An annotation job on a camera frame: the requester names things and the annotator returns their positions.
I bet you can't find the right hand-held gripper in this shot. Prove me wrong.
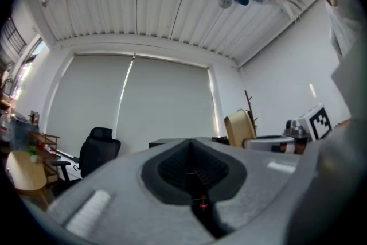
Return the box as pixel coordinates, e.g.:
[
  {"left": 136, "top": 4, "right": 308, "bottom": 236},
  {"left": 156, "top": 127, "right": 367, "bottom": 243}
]
[{"left": 283, "top": 104, "right": 333, "bottom": 147}]

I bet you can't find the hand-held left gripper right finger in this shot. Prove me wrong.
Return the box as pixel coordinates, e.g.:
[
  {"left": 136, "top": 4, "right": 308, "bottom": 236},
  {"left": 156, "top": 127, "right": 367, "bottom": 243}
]
[{"left": 190, "top": 138, "right": 306, "bottom": 239}]

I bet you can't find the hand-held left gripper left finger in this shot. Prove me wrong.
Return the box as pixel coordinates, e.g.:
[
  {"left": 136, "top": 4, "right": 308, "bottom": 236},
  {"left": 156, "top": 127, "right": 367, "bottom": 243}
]
[{"left": 47, "top": 138, "right": 216, "bottom": 245}]

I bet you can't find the white container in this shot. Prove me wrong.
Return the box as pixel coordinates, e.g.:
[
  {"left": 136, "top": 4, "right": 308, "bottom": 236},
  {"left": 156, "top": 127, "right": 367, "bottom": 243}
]
[{"left": 243, "top": 135, "right": 296, "bottom": 155}]

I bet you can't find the beige curved chair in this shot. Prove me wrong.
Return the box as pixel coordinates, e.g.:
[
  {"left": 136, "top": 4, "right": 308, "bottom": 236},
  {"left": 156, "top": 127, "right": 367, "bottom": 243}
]
[{"left": 223, "top": 108, "right": 257, "bottom": 149}]

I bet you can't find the black office chair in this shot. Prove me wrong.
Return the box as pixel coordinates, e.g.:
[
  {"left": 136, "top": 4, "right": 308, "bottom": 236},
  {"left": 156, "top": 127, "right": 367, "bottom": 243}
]
[{"left": 51, "top": 127, "right": 122, "bottom": 183}]

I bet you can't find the white desk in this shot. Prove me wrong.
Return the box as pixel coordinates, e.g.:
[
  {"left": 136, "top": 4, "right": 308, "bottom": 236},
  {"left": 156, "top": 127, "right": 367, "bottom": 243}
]
[{"left": 54, "top": 149, "right": 84, "bottom": 181}]

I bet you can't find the wooden coat rack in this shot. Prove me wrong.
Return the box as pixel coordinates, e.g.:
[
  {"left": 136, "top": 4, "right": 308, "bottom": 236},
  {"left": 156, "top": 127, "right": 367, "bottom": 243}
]
[{"left": 244, "top": 90, "right": 259, "bottom": 135}]

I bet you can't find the dark grey desk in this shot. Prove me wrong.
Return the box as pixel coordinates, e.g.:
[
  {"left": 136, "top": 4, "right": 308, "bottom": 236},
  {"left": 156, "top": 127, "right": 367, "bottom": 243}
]
[{"left": 148, "top": 137, "right": 230, "bottom": 150}]

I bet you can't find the wooden shelf rack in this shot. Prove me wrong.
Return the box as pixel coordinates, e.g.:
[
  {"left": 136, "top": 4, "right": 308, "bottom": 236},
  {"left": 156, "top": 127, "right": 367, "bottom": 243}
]
[{"left": 28, "top": 131, "right": 61, "bottom": 184}]

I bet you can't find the round wooden table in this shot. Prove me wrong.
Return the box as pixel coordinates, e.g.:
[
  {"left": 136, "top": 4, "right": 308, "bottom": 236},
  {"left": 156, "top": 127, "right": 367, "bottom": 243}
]
[{"left": 5, "top": 151, "right": 50, "bottom": 210}]

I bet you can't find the small green potted plant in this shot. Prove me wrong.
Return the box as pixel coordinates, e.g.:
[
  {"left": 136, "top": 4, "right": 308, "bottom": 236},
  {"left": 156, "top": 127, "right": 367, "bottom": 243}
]
[{"left": 27, "top": 146, "right": 38, "bottom": 164}]

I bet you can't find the white roller blind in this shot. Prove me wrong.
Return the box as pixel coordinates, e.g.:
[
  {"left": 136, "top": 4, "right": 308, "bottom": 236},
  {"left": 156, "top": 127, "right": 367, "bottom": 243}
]
[
  {"left": 45, "top": 53, "right": 135, "bottom": 158},
  {"left": 116, "top": 56, "right": 220, "bottom": 154}
]

